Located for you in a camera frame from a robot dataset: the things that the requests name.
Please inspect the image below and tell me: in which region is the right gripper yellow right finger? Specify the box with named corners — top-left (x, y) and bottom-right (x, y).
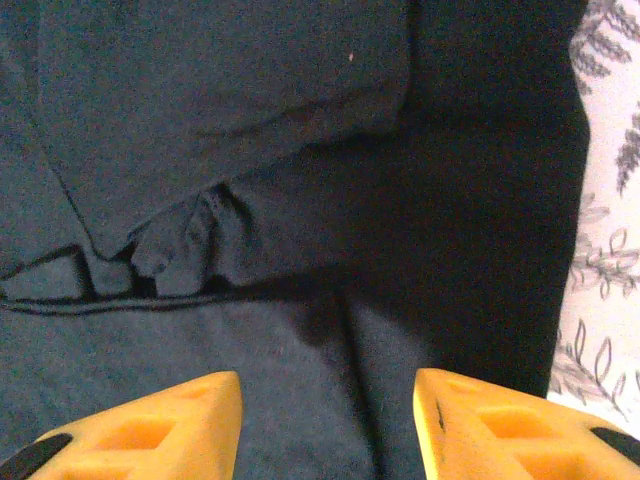
top-left (413, 367), bottom-right (640, 480)

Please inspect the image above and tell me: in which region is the black garment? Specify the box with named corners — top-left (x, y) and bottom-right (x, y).
top-left (0, 0), bottom-right (592, 480)

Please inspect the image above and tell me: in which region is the floral tablecloth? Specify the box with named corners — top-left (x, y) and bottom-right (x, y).
top-left (547, 0), bottom-right (640, 426)

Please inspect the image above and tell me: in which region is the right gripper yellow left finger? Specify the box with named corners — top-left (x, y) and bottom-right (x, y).
top-left (9, 370), bottom-right (246, 480)

